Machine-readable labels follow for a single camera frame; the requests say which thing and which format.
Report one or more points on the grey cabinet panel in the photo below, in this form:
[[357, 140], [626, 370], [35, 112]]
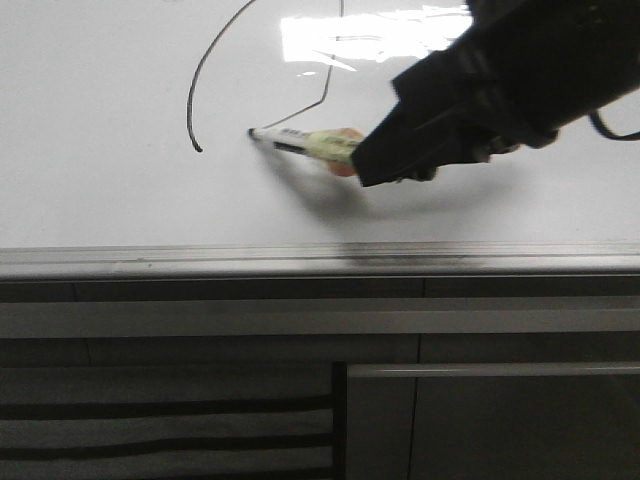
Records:
[[567, 420]]

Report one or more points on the white whiteboard with aluminium frame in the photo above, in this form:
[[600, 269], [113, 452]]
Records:
[[125, 153]]

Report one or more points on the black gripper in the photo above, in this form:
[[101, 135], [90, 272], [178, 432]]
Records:
[[453, 108]]

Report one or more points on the white whiteboard marker pen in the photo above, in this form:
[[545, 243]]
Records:
[[333, 148]]

